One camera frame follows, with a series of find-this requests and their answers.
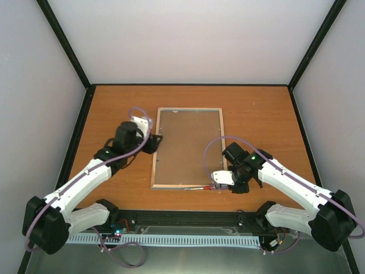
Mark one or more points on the black enclosure frame post left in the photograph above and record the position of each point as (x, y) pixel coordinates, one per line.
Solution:
(53, 22)

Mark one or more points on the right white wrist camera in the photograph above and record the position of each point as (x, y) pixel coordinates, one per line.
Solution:
(223, 177)

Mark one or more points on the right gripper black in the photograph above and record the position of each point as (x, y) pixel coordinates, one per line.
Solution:
(244, 188)

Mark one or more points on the black mounting rail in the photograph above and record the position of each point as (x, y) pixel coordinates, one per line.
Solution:
(243, 222)

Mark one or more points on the black enclosure frame post right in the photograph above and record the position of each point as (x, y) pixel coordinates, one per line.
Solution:
(319, 37)

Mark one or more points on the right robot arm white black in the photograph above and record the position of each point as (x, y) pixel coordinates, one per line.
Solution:
(325, 215)

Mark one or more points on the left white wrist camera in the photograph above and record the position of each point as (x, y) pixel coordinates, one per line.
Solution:
(143, 124)

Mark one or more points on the black enclosure frame post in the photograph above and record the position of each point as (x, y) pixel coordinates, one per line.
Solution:
(53, 22)
(319, 37)

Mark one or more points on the red blue screwdriver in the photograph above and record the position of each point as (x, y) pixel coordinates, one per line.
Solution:
(207, 188)

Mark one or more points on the blue picture frame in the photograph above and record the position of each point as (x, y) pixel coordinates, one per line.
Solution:
(191, 148)

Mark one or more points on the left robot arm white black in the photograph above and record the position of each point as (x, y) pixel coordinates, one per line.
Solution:
(51, 220)

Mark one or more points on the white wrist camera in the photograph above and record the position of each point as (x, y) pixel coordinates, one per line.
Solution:
(223, 177)
(143, 124)

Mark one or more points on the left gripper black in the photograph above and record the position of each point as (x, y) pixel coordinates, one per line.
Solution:
(153, 145)

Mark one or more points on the light blue slotted cable duct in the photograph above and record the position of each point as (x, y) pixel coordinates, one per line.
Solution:
(149, 240)

